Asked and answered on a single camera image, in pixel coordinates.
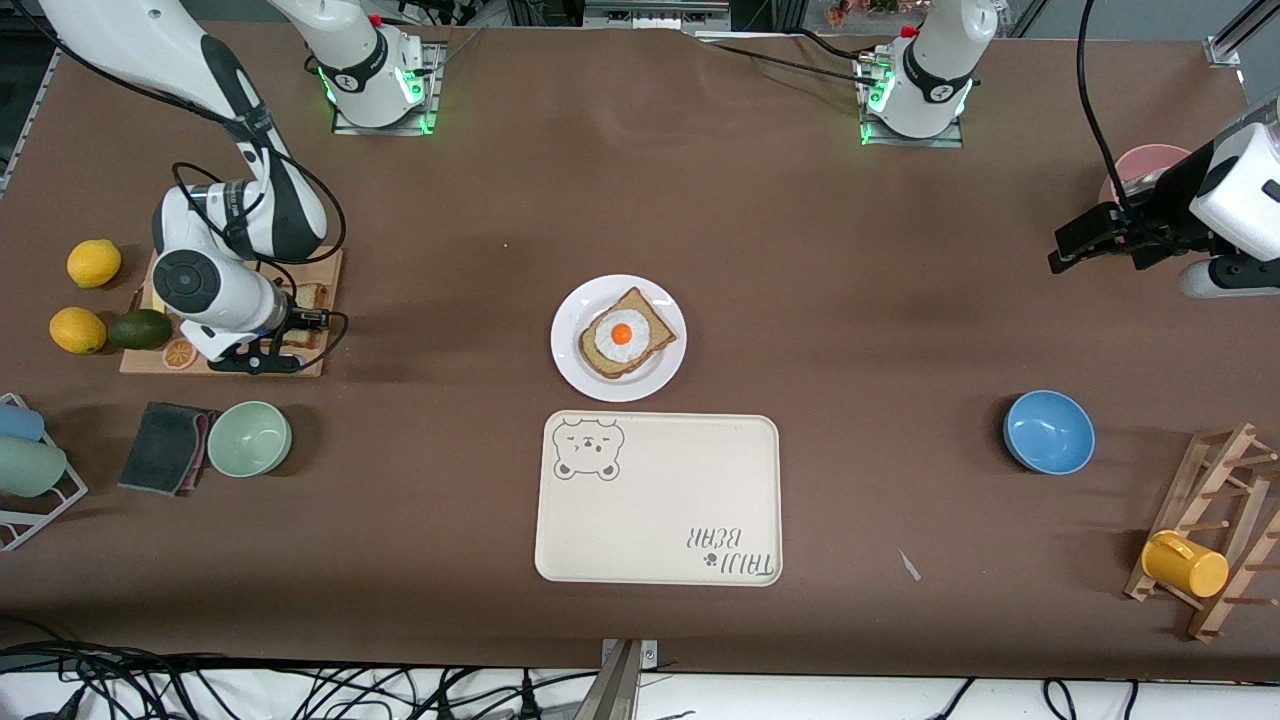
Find blue bowl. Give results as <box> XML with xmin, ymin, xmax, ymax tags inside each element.
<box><xmin>1003</xmin><ymin>390</ymin><xmax>1096</xmax><ymax>476</ymax></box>

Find pale green cup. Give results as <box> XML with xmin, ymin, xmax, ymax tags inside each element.
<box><xmin>0</xmin><ymin>437</ymin><xmax>68</xmax><ymax>498</ymax></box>

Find wooden cup rack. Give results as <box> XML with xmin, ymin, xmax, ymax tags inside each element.
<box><xmin>1123</xmin><ymin>422</ymin><xmax>1280</xmax><ymax>643</ymax></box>

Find metal frame structure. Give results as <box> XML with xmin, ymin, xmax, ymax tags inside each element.
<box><xmin>580</xmin><ymin>0</ymin><xmax>736</xmax><ymax>31</ymax></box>

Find light bread slice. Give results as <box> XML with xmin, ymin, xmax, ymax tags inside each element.
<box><xmin>262</xmin><ymin>283</ymin><xmax>331</xmax><ymax>353</ymax></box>

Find cream bear print tray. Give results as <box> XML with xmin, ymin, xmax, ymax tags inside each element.
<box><xmin>534</xmin><ymin>410</ymin><xmax>783</xmax><ymax>587</ymax></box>

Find colourful small items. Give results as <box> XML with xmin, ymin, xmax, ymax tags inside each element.
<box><xmin>828</xmin><ymin>0</ymin><xmax>901</xmax><ymax>26</ymax></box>

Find pink folded cloth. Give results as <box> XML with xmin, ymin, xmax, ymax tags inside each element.
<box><xmin>192</xmin><ymin>410</ymin><xmax>219</xmax><ymax>493</ymax></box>

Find pale green bowl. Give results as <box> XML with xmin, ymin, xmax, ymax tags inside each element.
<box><xmin>207</xmin><ymin>401</ymin><xmax>293</xmax><ymax>478</ymax></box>

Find dark-crust toast slice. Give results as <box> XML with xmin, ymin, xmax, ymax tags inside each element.
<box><xmin>578</xmin><ymin>287</ymin><xmax>678</xmax><ymax>380</ymax></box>

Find aluminium frame profile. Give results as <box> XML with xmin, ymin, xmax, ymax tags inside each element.
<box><xmin>1205</xmin><ymin>0</ymin><xmax>1280</xmax><ymax>69</ymax></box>

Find yellow mug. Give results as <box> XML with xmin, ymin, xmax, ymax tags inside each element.
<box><xmin>1141</xmin><ymin>530</ymin><xmax>1231</xmax><ymax>599</ymax></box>

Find white round plate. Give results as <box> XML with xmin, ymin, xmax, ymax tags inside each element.
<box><xmin>550</xmin><ymin>274</ymin><xmax>688</xmax><ymax>403</ymax></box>

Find green avocado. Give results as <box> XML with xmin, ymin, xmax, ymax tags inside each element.
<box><xmin>107</xmin><ymin>309</ymin><xmax>174</xmax><ymax>351</ymax></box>

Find white wire rack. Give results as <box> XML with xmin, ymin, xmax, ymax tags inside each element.
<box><xmin>0</xmin><ymin>393</ymin><xmax>89</xmax><ymax>553</ymax></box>

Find black floor cable bundle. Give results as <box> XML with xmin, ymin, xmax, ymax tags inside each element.
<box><xmin>0</xmin><ymin>615</ymin><xmax>601</xmax><ymax>720</ymax></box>

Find dark grey folded cloth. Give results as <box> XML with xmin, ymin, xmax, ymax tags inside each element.
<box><xmin>117</xmin><ymin>402</ymin><xmax>209</xmax><ymax>498</ymax></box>

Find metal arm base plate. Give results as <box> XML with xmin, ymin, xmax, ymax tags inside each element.
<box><xmin>332</xmin><ymin>40</ymin><xmax>443</xmax><ymax>136</ymax></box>
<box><xmin>855</xmin><ymin>55</ymin><xmax>966</xmax><ymax>149</ymax></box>

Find metal camera stand post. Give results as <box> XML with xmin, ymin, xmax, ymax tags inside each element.
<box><xmin>575</xmin><ymin>638</ymin><xmax>659</xmax><ymax>720</ymax></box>

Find pink bowl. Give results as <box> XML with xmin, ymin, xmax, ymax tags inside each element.
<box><xmin>1100</xmin><ymin>144</ymin><xmax>1193</xmax><ymax>206</ymax></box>

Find yellow lemon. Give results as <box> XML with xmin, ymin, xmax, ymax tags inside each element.
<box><xmin>67</xmin><ymin>239</ymin><xmax>123</xmax><ymax>290</ymax></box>
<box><xmin>49</xmin><ymin>307</ymin><xmax>108</xmax><ymax>355</ymax></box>

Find wooden cutting board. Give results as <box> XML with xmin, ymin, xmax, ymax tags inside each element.
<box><xmin>119</xmin><ymin>245</ymin><xmax>344</xmax><ymax>378</ymax></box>

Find fried egg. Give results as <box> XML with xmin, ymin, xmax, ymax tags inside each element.
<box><xmin>594</xmin><ymin>309</ymin><xmax>651</xmax><ymax>363</ymax></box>

